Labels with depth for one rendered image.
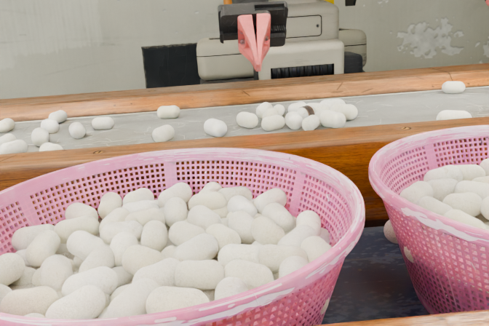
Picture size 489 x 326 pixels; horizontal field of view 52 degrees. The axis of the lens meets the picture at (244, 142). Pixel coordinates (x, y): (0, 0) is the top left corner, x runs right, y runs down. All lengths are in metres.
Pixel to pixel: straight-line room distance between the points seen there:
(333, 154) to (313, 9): 0.87
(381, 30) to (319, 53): 1.60
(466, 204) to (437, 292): 0.08
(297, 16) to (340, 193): 0.99
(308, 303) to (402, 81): 0.65
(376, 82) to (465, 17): 2.21
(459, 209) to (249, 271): 0.17
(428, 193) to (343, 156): 0.10
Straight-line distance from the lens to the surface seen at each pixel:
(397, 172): 0.44
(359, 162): 0.48
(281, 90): 0.83
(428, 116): 0.69
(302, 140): 0.48
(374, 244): 0.48
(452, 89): 0.85
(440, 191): 0.43
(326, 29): 1.33
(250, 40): 0.71
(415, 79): 0.89
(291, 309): 0.25
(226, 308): 0.22
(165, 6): 2.70
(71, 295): 0.30
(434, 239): 0.32
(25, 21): 2.84
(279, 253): 0.31
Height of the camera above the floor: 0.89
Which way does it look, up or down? 15 degrees down
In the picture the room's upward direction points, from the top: 4 degrees counter-clockwise
